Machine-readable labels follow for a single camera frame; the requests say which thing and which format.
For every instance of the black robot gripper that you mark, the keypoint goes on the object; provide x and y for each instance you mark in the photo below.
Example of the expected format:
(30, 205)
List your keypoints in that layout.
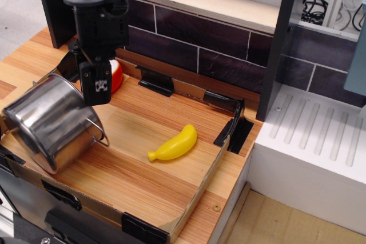
(102, 28)

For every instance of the stainless steel pot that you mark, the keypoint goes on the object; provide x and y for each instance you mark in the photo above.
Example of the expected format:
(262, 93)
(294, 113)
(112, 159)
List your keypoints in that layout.
(53, 124)

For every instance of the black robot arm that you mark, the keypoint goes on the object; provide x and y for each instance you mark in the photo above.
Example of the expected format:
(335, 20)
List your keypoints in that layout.
(102, 28)

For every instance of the cardboard fence with black tape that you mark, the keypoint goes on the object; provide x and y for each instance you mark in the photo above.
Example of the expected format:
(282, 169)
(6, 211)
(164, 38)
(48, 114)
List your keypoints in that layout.
(116, 194)

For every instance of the orange white salmon sushi toy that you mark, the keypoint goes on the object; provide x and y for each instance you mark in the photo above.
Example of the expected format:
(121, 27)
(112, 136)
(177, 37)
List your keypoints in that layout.
(117, 75)

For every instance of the dark grey left side panel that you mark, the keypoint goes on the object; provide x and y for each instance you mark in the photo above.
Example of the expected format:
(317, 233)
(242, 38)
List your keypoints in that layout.
(60, 21)

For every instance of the light wooden shelf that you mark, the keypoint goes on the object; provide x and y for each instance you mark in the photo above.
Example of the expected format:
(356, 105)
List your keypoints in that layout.
(243, 13)

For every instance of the yellow toy banana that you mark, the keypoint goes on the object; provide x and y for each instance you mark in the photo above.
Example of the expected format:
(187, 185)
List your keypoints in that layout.
(176, 146)

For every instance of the white dish drain board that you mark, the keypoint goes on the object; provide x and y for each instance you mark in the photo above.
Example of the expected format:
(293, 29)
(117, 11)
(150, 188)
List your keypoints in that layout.
(310, 155)

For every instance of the grey blue box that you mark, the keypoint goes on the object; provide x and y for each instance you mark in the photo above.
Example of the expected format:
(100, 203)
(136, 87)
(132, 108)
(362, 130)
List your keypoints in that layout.
(355, 81)

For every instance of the dark grey vertical post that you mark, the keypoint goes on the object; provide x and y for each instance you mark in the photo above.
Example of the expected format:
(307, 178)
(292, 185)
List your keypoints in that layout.
(272, 84)

